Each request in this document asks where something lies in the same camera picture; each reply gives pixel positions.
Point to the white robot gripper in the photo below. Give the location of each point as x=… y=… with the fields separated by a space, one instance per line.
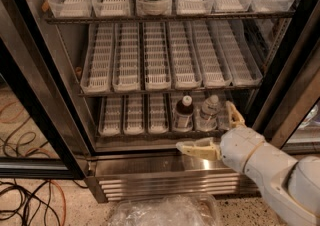
x=239 y=147

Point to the dark brown plastic bottle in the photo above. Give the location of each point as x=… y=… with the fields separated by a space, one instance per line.
x=182 y=120

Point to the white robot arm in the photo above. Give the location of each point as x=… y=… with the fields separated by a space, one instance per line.
x=291 y=187

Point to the clear water bottle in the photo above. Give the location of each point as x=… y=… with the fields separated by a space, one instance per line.
x=210 y=108

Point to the stainless steel fridge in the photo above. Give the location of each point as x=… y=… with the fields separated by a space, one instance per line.
x=120 y=170

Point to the right glass fridge door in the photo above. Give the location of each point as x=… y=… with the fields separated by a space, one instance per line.
x=290 y=87

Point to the glass fridge door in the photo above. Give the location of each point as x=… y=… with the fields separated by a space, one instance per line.
x=38 y=62
x=290 y=87

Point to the left glass fridge door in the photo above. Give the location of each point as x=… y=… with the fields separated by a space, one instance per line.
x=38 y=62

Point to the clear plastic bin on floor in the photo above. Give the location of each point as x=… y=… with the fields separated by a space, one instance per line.
x=173 y=210

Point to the bottom wire shelf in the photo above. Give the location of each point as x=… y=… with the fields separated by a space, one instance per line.
x=167 y=135

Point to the wire shelf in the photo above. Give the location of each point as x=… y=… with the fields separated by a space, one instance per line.
x=167 y=135
x=50 y=19
x=112 y=93

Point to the middle wire shelf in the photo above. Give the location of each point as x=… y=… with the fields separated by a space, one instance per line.
x=112 y=93

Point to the top wire shelf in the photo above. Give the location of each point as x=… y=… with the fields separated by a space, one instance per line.
x=50 y=19

